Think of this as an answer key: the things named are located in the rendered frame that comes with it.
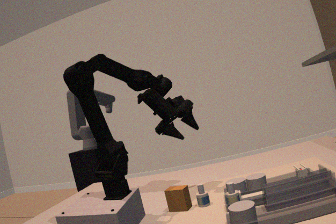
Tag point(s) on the brown cube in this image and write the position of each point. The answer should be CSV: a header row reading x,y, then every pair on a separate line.
x,y
178,198

